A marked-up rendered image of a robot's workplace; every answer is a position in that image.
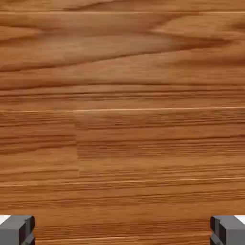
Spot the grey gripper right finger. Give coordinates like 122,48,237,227
210,215,245,245

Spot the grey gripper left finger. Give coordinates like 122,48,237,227
0,215,36,245

